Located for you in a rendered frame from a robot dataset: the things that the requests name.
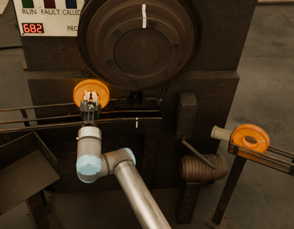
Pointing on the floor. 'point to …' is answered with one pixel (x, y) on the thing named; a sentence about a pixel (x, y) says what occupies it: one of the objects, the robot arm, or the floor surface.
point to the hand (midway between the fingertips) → (91, 92)
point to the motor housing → (195, 182)
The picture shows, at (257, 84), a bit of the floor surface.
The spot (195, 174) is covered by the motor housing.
